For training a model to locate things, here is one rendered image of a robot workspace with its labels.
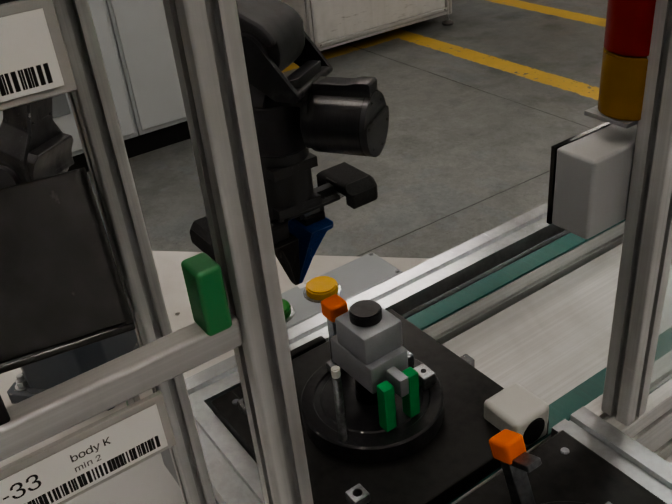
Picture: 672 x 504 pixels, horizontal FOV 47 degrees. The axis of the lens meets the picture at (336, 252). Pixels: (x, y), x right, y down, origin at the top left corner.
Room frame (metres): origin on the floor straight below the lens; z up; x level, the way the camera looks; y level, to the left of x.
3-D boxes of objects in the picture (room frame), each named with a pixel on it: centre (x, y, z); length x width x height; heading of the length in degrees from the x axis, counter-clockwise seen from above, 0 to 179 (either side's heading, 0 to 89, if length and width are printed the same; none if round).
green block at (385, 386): (0.51, -0.03, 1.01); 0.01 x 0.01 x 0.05; 32
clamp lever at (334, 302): (0.60, 0.00, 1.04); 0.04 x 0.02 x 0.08; 32
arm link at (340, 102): (0.65, 0.00, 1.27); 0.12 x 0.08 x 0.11; 65
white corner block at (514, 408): (0.53, -0.15, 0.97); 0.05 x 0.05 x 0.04; 32
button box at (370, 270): (0.79, 0.02, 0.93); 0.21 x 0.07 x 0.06; 122
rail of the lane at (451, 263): (0.83, -0.17, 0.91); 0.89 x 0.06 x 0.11; 122
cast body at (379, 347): (0.55, -0.03, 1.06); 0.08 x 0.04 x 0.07; 33
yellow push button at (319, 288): (0.79, 0.02, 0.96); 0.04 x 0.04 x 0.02
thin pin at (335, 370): (0.50, 0.01, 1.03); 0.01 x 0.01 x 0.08
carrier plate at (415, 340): (0.56, -0.02, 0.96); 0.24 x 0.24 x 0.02; 32
